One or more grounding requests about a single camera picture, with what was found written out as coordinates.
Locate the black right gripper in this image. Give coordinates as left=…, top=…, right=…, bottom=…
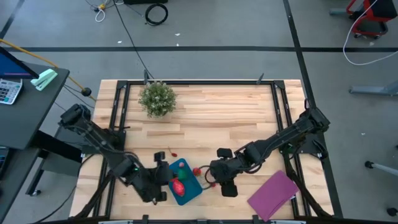
left=198, top=147, right=243, bottom=198

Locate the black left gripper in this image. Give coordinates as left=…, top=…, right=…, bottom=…
left=132, top=151, right=179, bottom=203

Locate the large red pepper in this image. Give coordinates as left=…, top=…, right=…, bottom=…
left=172, top=177, right=186, bottom=197

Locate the teal tupperware container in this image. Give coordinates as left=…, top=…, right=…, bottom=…
left=169, top=157, right=203, bottom=207

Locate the purple tupperware lid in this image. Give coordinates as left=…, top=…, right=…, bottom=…
left=247, top=169, right=300, bottom=222

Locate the green potted plant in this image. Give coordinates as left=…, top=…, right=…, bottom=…
left=138, top=80, right=177, bottom=118

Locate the black desk base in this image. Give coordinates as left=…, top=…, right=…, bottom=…
left=25, top=130, right=83, bottom=197

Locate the dark grey desk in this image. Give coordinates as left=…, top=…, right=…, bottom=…
left=0, top=60, right=71, bottom=151

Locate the grey chair leg with castor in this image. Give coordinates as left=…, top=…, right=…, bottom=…
left=364, top=161, right=398, bottom=178

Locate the mint green stapler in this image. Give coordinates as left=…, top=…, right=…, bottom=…
left=30, top=68, right=58, bottom=91

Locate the white calculator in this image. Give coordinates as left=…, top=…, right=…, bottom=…
left=0, top=78, right=24, bottom=105

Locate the grey metal floor bar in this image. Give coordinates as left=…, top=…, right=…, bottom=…
left=348, top=81, right=398, bottom=96

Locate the monitor with blue screen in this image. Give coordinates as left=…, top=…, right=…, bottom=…
left=0, top=46, right=40, bottom=80

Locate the red office chair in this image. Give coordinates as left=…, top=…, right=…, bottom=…
left=346, top=0, right=398, bottom=40

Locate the black cable bundle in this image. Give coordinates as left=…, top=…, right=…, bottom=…
left=74, top=172, right=116, bottom=218
left=284, top=155, right=332, bottom=218

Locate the long black floor cable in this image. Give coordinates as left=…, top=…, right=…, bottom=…
left=112, top=0, right=155, bottom=80

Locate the coiled black cable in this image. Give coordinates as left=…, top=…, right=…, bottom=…
left=144, top=2, right=169, bottom=26

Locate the white floor cable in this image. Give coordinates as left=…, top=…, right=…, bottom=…
left=343, top=0, right=398, bottom=67

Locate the yellow cable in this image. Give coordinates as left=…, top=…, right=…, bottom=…
left=0, top=38, right=97, bottom=102

